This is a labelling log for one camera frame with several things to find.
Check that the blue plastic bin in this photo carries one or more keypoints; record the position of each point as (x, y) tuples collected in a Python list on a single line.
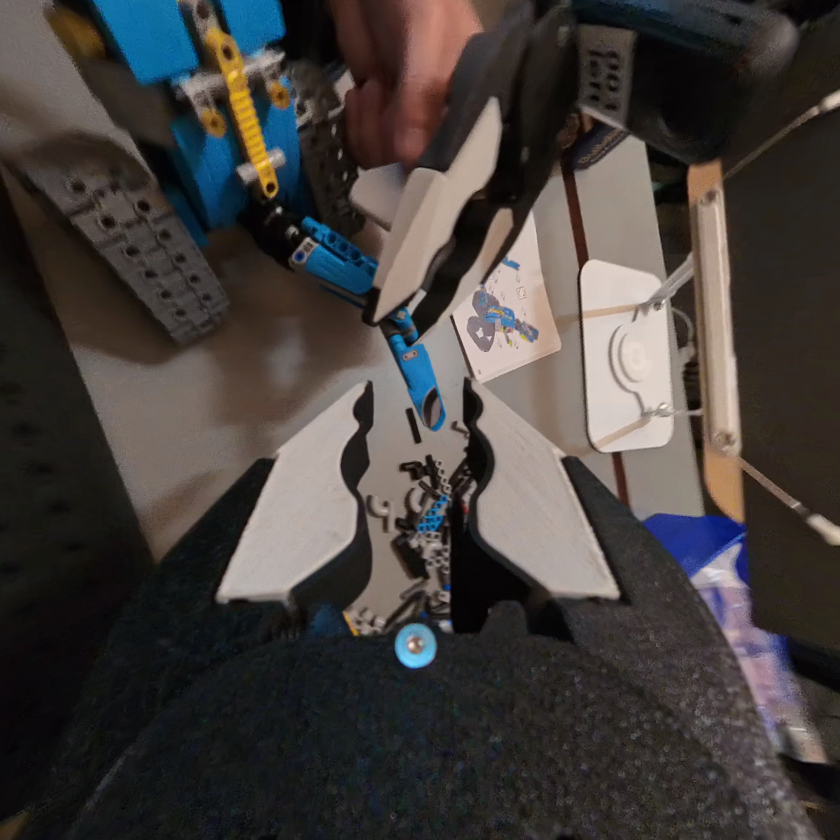
[(695, 538)]

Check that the black partition panel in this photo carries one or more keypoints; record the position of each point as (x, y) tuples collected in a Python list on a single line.
[(787, 367)]

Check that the person's left hand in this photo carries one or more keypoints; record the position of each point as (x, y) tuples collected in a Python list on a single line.
[(400, 79)]

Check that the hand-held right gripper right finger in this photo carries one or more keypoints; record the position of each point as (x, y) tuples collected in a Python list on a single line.
[(538, 525)]

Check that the blue brick robot arm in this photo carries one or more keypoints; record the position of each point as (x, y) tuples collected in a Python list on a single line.
[(413, 367)]

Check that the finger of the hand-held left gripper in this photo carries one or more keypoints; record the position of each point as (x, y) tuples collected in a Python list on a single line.
[(433, 223), (485, 249)]

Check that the pile of small brick parts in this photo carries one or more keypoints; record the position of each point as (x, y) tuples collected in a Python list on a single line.
[(426, 518)]

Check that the open instruction booklet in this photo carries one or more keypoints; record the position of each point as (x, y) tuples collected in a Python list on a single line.
[(512, 315)]

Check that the grey desk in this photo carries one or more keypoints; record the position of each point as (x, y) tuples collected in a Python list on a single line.
[(229, 407)]

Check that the clear plastic bag bundle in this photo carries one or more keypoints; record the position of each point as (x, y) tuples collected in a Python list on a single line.
[(748, 643)]

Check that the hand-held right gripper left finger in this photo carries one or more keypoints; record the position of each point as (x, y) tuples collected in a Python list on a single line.
[(295, 525)]

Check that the white desk lamp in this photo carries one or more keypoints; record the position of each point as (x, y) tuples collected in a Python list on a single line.
[(630, 354)]

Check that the blue toy brick robot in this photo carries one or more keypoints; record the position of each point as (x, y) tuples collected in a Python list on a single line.
[(197, 151)]

